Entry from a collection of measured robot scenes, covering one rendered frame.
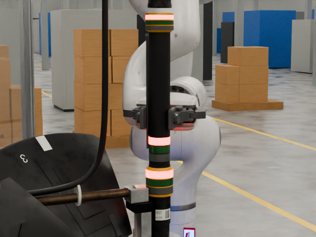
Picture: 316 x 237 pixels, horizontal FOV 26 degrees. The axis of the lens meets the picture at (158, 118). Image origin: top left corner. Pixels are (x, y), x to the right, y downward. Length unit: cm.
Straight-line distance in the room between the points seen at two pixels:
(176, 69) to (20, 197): 90
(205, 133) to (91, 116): 756
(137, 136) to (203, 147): 17
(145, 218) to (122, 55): 822
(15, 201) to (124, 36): 847
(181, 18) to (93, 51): 782
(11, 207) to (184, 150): 95
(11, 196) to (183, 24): 65
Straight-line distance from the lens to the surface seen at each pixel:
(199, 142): 171
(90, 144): 119
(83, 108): 921
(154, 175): 106
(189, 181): 173
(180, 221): 175
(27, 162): 112
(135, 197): 106
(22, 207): 83
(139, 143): 171
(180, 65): 167
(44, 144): 115
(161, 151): 106
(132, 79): 131
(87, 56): 916
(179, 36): 135
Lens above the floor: 161
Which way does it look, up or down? 8 degrees down
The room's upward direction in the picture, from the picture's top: straight up
